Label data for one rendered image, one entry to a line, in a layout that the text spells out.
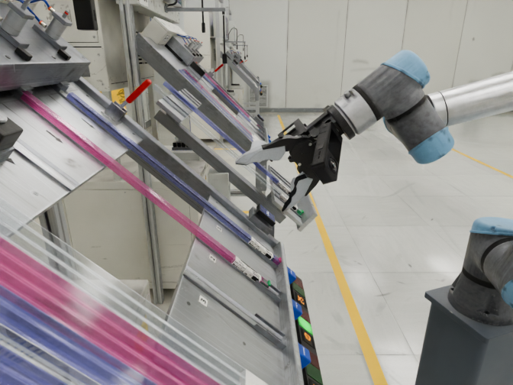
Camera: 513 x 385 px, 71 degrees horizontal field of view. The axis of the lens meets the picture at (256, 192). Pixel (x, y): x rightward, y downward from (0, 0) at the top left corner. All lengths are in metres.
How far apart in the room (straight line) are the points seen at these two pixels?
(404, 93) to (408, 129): 0.06
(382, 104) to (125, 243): 1.42
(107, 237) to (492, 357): 1.52
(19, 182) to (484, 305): 0.95
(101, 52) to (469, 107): 1.29
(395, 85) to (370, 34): 7.83
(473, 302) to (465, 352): 0.13
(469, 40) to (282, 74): 3.93
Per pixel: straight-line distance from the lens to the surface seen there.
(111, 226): 1.80
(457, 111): 0.83
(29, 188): 0.48
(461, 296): 1.03
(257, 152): 0.64
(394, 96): 0.67
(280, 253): 0.79
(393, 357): 1.69
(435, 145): 0.70
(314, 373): 0.65
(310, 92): 8.26
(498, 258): 0.90
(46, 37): 0.73
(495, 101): 0.86
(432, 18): 8.93
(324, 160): 0.58
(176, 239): 1.74
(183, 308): 0.48
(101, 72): 1.63
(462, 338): 1.06
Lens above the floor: 1.13
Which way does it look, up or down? 20 degrees down
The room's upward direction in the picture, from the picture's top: straight up
